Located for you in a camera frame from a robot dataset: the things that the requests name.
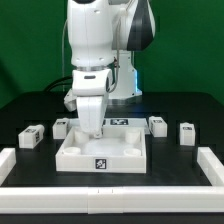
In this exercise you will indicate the white U-shaped obstacle fence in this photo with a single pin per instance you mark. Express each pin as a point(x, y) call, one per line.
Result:
point(93, 200)

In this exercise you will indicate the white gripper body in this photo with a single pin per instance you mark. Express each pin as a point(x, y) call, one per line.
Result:
point(91, 112)

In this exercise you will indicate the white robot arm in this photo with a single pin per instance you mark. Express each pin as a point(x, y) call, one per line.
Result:
point(97, 31)

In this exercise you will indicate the white square tabletop part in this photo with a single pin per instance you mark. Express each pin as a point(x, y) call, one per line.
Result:
point(120, 150)

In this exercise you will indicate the white sheet with fiducial tags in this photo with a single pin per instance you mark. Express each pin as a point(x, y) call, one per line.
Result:
point(129, 122)

